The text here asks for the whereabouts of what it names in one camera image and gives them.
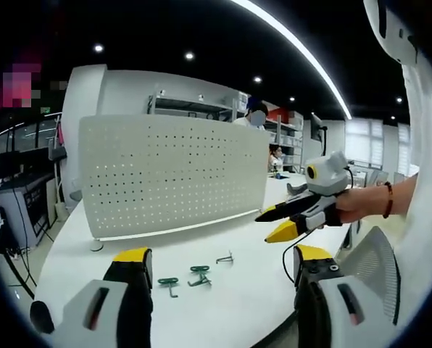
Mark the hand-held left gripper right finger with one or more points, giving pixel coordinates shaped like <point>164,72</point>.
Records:
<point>332,308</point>

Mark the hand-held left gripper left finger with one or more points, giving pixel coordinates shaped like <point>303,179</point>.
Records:
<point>92,308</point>

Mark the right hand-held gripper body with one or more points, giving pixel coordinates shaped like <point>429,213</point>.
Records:
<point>328,177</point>

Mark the grey metal hook assembly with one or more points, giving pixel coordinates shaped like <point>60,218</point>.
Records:
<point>225,259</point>

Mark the green hook assembly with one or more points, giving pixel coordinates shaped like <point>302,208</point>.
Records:
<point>169,282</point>
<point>200,270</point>

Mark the white perforated mounting plate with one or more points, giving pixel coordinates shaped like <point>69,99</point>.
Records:
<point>172,174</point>

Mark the person's right hand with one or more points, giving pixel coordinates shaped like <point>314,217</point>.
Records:
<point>361,204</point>

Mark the grey object on table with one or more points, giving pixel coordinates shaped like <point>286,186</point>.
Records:
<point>295,188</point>

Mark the person's white shirt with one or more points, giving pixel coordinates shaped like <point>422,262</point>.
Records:
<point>426,181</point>

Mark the long ceiling light strip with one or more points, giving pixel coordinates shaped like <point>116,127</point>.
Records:
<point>310,54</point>

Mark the dark workstation desk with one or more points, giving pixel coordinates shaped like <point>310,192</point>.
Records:
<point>24,203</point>

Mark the grey metal storage shelving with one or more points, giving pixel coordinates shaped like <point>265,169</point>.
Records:
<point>216,107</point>

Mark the white chest-worn device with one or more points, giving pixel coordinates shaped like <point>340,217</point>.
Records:
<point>390,25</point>

